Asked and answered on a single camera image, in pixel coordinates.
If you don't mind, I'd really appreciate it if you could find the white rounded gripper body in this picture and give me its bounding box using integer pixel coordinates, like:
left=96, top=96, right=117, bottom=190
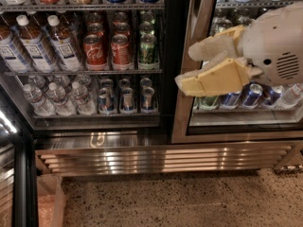
left=237, top=2, right=303, bottom=86

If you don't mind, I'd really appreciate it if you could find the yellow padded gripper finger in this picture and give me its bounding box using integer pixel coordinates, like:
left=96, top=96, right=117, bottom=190
left=175, top=58, right=263, bottom=96
left=188, top=26, right=246, bottom=61

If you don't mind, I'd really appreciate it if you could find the glass fridge door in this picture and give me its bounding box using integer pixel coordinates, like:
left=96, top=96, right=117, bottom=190
left=0, top=88, right=39, bottom=227
left=171, top=0, right=303, bottom=143

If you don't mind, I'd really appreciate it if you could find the water bottle right fridge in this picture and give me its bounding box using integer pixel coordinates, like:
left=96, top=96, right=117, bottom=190
left=279, top=83, right=303, bottom=109

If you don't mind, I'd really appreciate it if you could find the stainless steel fridge grille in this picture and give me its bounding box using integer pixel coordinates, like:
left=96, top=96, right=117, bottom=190
left=36, top=140, right=302, bottom=177

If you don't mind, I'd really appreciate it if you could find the left blue can lower shelf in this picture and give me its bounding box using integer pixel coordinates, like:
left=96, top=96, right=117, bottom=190
left=221, top=91, right=241, bottom=109

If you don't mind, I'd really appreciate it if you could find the blue can shelf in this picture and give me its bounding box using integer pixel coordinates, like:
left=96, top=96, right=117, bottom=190
left=241, top=83, right=263, bottom=108
left=261, top=86, right=284, bottom=108
left=221, top=91, right=241, bottom=109

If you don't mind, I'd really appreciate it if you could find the right blue can lower shelf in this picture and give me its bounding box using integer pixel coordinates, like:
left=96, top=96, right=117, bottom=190
left=241, top=83, right=263, bottom=108

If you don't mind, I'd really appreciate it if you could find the green can lower shelf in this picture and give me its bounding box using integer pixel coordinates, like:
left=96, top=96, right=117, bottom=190
left=199, top=96, right=218, bottom=110

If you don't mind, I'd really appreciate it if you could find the front green soda can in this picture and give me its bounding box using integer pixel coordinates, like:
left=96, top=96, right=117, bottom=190
left=138, top=34, right=159, bottom=70

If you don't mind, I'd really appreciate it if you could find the right energy drink can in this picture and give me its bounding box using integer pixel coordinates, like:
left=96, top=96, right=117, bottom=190
left=140, top=87, right=155, bottom=113

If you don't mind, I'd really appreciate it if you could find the energy drink can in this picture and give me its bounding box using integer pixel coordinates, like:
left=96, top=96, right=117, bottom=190
left=120, top=87, right=136, bottom=114
left=98, top=88, right=116, bottom=114
left=140, top=87, right=155, bottom=113

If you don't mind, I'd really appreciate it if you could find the front right red cola can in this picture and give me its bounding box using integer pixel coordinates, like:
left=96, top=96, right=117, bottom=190
left=111, top=34, right=133, bottom=71

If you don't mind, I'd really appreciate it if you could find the red cola can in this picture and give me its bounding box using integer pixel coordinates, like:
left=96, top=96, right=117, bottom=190
left=111, top=34, right=133, bottom=71
left=83, top=34, right=108, bottom=71

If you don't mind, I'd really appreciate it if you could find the middle energy drink can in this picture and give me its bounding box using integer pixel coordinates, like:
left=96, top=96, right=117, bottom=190
left=120, top=87, right=136, bottom=114

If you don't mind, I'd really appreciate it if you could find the front left red cola can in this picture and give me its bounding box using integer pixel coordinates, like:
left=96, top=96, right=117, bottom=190
left=83, top=34, right=108, bottom=71

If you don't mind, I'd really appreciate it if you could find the left energy drink can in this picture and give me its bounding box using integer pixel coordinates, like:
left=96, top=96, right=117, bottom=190
left=98, top=88, right=116, bottom=114

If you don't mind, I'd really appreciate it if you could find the right water bottle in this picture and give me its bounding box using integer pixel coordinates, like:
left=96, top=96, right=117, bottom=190
left=72, top=81, right=97, bottom=115

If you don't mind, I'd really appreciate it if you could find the water bottle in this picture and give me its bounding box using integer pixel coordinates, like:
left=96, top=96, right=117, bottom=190
left=23, top=84, right=56, bottom=116
left=72, top=81, right=97, bottom=115
left=47, top=82, right=77, bottom=116

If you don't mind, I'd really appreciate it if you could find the right tea bottle white cap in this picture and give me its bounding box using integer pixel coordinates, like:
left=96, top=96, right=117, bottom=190
left=47, top=15, right=82, bottom=72

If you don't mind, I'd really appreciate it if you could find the tea bottle white cap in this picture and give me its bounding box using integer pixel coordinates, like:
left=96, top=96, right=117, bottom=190
left=47, top=15, right=82, bottom=72
left=16, top=15, right=57, bottom=73

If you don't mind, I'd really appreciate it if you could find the middle water bottle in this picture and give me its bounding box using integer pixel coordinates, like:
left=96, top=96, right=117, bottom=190
left=47, top=82, right=77, bottom=116

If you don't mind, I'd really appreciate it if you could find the middle tea bottle white cap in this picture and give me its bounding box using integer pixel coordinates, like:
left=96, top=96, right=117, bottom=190
left=16, top=15, right=57, bottom=73

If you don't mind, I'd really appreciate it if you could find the left water bottle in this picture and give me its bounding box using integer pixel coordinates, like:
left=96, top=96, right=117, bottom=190
left=23, top=84, right=56, bottom=116

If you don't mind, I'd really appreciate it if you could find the left tea bottle white label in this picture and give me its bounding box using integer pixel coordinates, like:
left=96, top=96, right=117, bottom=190
left=0, top=24, right=31, bottom=73

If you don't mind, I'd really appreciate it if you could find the translucent plastic bin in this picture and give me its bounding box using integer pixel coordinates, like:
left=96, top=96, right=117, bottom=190
left=37, top=175, right=66, bottom=227

